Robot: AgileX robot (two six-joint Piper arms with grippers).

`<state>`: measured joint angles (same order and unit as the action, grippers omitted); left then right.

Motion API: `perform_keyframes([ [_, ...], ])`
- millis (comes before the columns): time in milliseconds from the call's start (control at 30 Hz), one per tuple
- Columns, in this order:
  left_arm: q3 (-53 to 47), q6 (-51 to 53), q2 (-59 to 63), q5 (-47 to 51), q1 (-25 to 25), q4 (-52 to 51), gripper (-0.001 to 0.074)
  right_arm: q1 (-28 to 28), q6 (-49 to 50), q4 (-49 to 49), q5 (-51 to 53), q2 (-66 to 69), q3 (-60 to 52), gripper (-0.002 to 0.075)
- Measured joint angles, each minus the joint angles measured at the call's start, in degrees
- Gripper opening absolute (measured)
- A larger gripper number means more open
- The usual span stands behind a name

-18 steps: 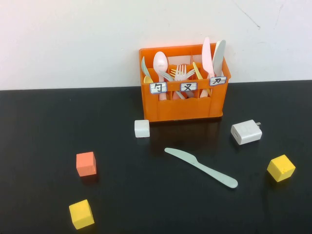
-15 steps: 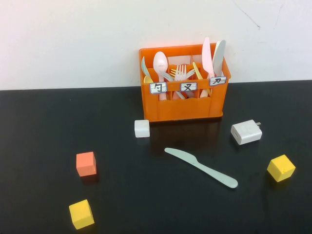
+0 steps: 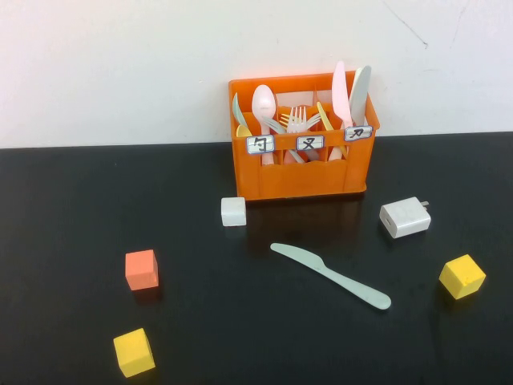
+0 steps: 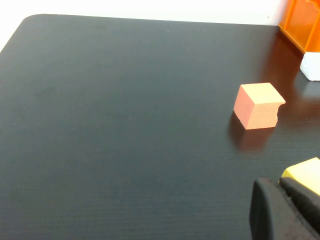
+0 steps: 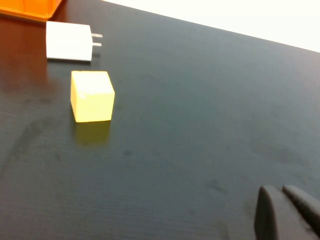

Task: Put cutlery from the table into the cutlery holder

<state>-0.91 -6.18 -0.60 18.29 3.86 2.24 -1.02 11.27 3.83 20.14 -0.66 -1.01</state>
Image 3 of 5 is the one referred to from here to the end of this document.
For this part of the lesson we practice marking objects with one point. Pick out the yellow plastic knife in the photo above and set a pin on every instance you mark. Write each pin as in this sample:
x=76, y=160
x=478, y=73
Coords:
x=324, y=116

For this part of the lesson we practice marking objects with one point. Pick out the yellow plastic fork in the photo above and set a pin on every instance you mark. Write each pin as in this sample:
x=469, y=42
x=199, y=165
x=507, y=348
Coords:
x=284, y=119

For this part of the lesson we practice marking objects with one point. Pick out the yellow foam cube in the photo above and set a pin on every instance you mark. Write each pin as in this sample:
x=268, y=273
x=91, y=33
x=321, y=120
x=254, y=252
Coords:
x=134, y=353
x=461, y=276

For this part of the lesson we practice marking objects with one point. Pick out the grey plastic fork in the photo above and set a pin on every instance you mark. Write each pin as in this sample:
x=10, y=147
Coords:
x=276, y=126
x=314, y=120

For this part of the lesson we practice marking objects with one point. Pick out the paper label spoon character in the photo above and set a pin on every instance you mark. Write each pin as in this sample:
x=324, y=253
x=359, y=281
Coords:
x=260, y=144

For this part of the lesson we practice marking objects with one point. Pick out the cream plastic knife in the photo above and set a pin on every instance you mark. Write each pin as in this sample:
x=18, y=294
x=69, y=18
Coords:
x=356, y=78

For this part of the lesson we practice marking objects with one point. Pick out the grey plastic knife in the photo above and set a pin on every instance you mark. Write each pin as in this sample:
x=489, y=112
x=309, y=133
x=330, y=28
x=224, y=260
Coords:
x=362, y=92

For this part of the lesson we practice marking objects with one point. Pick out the white foam cube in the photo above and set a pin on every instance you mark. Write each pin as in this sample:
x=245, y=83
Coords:
x=233, y=212

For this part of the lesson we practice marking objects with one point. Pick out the orange foam cube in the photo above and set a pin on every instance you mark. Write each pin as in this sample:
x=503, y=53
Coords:
x=141, y=270

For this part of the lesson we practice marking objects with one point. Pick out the green plastic spoon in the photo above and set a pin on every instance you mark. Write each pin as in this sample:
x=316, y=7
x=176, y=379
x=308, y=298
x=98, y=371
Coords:
x=236, y=110

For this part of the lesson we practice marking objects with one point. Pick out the pink plastic knife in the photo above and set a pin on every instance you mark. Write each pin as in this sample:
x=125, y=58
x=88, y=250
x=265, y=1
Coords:
x=340, y=92

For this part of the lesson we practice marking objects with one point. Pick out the yellow plastic spoon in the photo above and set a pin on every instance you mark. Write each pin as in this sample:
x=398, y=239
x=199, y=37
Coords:
x=242, y=131

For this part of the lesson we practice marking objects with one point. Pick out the pale green plastic knife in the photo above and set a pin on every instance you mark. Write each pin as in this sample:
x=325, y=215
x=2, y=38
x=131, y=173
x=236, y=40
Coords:
x=340, y=280

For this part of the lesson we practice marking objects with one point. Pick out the paper label fork character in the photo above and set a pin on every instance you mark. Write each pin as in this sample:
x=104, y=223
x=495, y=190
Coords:
x=310, y=143

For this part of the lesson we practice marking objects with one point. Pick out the paper label knife character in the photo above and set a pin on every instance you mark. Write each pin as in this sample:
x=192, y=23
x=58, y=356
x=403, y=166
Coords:
x=358, y=133

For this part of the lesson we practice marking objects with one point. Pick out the pink plastic spoon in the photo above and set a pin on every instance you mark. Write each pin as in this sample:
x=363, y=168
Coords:
x=263, y=102

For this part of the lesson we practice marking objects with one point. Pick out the orange plastic cutlery holder crate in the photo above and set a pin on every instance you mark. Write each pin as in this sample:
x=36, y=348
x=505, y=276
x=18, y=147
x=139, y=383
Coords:
x=300, y=180

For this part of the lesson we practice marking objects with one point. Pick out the white USB wall charger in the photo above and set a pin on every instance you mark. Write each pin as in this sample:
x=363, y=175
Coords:
x=405, y=218

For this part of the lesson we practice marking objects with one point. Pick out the white plastic fork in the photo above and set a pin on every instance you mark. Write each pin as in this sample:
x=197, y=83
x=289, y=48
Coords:
x=296, y=126

